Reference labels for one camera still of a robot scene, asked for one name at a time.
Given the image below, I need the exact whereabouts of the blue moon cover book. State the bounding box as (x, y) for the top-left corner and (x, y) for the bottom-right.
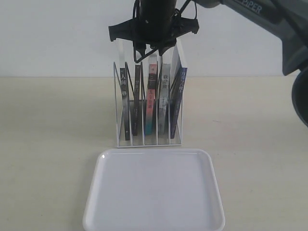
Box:
(170, 38), (188, 139)

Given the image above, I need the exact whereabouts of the grey white spine book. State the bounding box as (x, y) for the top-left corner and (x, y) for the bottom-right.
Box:
(158, 51), (171, 135)

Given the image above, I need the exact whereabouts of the dark brown spine book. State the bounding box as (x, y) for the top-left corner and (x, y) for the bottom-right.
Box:
(132, 61), (142, 136)

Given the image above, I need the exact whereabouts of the black book with barcode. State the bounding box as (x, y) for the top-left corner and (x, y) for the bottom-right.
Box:
(117, 39), (133, 141)

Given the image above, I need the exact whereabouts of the white wire book rack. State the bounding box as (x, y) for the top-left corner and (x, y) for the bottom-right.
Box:
(113, 63), (183, 148)

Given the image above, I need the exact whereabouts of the red teal spine book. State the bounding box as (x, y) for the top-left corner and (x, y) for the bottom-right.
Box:
(145, 53), (158, 135)

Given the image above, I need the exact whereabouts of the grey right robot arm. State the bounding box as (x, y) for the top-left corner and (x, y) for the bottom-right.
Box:
(108, 0), (308, 124)

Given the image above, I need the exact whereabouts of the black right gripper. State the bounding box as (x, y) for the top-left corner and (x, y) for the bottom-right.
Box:
(108, 0), (199, 56)

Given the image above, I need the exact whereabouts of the white plastic tray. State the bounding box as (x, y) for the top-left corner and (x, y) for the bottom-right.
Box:
(82, 148), (226, 231)

